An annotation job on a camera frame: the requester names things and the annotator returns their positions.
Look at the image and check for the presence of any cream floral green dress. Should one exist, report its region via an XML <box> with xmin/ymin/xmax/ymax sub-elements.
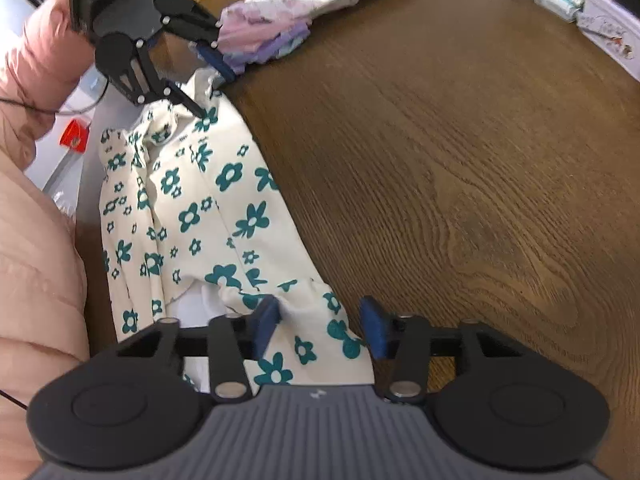
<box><xmin>100</xmin><ymin>68</ymin><xmax>373</xmax><ymax>388</ymax></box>

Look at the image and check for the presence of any pink blue folded garment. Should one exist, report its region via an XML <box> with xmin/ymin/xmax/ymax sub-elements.
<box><xmin>217</xmin><ymin>3</ymin><xmax>311</xmax><ymax>75</ymax></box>

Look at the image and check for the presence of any pink jacket sleeve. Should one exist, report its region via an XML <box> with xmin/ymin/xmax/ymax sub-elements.
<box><xmin>1</xmin><ymin>0</ymin><xmax>93</xmax><ymax>479</ymax></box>

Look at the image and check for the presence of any grey tin box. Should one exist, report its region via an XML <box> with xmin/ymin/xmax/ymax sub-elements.
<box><xmin>576</xmin><ymin>0</ymin><xmax>639</xmax><ymax>80</ymax></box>

